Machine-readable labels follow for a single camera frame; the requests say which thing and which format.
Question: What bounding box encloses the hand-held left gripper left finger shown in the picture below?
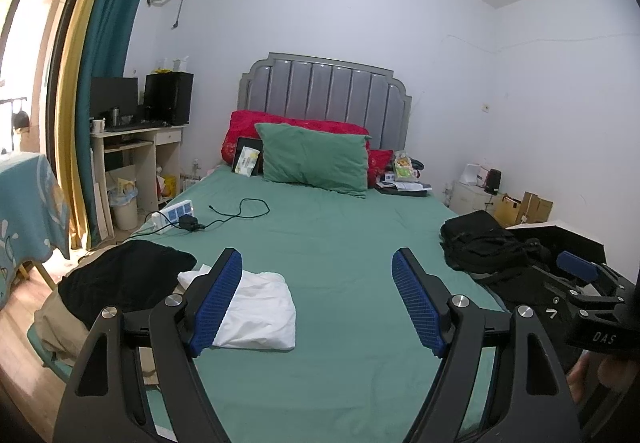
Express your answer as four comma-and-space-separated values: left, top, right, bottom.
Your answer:
52, 247, 244, 443

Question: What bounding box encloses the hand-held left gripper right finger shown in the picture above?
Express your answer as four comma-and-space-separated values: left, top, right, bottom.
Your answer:
391, 248, 583, 443

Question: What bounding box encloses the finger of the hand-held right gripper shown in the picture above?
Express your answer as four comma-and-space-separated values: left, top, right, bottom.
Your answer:
556, 250, 621, 296

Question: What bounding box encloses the white shirt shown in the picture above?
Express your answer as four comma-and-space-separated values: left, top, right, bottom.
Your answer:
177, 265, 297, 351

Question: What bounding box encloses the person's right hand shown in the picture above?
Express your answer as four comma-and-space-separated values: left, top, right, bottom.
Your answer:
567, 350, 631, 404

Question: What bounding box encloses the open black box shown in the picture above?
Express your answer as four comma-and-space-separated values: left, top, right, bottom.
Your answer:
505, 220, 608, 269

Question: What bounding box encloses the brown cardboard box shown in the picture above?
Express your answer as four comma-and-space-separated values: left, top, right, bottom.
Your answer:
520, 191, 554, 224

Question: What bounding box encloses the black garment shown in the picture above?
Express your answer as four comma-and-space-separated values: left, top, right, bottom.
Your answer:
439, 210, 576, 324

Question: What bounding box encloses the brown paper bag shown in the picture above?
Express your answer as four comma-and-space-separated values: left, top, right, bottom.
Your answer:
492, 194, 524, 227

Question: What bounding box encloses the bed with green sheet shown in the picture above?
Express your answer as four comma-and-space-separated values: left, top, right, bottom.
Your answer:
27, 168, 506, 443

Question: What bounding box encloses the black cloth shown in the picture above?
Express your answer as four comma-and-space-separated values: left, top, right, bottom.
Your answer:
57, 240, 197, 319

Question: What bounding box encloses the white blue power strip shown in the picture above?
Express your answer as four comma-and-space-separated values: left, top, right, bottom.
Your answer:
146, 200, 195, 236

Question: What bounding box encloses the white nightstand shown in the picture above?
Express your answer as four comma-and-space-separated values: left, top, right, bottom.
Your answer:
451, 180, 496, 219

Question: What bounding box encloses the white trash bin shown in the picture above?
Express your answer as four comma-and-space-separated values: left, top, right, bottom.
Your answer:
108, 187, 139, 231

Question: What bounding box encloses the colourful snack bag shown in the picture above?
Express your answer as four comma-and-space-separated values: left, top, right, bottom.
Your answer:
392, 150, 416, 181

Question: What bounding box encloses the small red pillow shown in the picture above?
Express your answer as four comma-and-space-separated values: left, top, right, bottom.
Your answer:
367, 149, 396, 188

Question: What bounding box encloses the white yellow packet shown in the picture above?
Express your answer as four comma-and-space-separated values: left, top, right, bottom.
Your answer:
234, 146, 262, 175

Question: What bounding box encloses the beige cloth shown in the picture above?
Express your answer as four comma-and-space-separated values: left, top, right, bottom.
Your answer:
32, 293, 101, 366

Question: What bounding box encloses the green pillow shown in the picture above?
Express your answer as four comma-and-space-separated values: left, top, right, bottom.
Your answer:
255, 123, 372, 198

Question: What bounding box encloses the light wooden desk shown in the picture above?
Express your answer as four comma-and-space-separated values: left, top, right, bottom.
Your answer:
90, 124, 185, 244

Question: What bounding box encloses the long red pillow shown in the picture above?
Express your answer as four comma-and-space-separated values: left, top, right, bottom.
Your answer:
221, 110, 372, 169

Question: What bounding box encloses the black keyboard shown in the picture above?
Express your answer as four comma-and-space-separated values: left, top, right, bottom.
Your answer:
105, 122, 168, 132

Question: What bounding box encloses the teal printed tablecloth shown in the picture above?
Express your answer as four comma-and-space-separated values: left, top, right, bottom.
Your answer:
0, 153, 71, 311

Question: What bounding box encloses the black computer tower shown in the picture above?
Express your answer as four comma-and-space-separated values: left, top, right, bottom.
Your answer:
144, 72, 194, 126

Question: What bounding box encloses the grey padded headboard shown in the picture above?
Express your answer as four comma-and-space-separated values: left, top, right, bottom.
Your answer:
239, 52, 413, 154

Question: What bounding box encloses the black monitor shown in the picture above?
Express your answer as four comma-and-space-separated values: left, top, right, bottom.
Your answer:
90, 76, 139, 120

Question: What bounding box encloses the yellow curtain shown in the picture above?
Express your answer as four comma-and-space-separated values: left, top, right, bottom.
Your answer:
50, 0, 131, 251

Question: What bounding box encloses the teal curtain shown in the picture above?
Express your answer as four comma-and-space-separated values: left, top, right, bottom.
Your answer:
80, 0, 168, 249

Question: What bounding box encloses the black charger cable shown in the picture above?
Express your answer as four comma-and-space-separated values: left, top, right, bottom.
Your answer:
179, 198, 271, 232

